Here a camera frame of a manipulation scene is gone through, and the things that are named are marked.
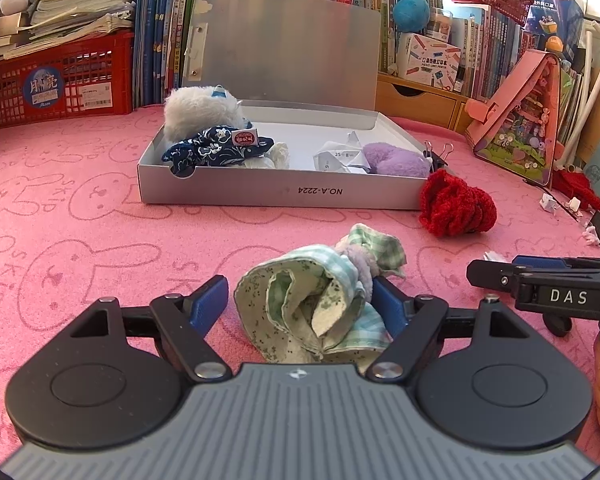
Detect white pipes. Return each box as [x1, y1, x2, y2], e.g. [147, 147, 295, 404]
[562, 22, 600, 161]

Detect blue plush ball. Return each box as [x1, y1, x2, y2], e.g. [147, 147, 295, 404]
[392, 0, 431, 33]

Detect purple plush toy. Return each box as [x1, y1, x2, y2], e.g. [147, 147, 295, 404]
[362, 142, 432, 178]

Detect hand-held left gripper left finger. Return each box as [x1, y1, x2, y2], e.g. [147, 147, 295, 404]
[55, 275, 233, 383]

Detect large red plastic basket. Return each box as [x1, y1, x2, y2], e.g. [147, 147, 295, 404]
[0, 30, 136, 128]

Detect pink bunny print blanket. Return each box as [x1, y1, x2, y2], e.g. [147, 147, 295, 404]
[0, 105, 600, 466]

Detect black round lid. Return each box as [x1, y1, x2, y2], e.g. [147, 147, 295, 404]
[544, 314, 572, 337]

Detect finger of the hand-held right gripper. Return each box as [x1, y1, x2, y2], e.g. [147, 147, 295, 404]
[466, 259, 531, 293]
[511, 255, 600, 273]

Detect stack of lying books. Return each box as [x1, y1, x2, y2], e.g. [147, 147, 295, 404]
[0, 0, 141, 63]

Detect silver storage box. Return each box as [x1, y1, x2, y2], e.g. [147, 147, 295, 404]
[137, 0, 438, 211]

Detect white paper figure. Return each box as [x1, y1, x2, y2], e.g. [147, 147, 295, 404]
[312, 131, 381, 176]

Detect wooden drawer organizer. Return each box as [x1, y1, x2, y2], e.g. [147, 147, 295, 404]
[375, 72, 473, 133]

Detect blue floral cloth pouch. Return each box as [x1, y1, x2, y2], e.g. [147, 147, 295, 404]
[161, 125, 276, 180]

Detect small red crocheted piece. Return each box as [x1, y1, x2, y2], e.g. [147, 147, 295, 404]
[552, 167, 600, 211]

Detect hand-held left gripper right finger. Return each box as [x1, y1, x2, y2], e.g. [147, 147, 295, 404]
[366, 277, 546, 381]

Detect green checked scrunchie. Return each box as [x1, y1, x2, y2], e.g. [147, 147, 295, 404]
[234, 223, 408, 376]

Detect row of upright books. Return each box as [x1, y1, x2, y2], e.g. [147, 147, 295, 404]
[132, 0, 586, 126]

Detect pink triangular house toy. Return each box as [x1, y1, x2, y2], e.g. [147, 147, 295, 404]
[465, 50, 563, 191]

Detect white label printer box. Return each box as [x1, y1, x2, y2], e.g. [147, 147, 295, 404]
[397, 32, 463, 93]

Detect red crocheted bundle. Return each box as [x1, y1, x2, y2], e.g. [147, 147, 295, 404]
[419, 169, 498, 237]

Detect black binder clip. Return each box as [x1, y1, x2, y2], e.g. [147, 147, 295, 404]
[422, 141, 456, 171]

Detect blue printed box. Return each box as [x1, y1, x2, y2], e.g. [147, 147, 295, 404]
[522, 0, 586, 56]

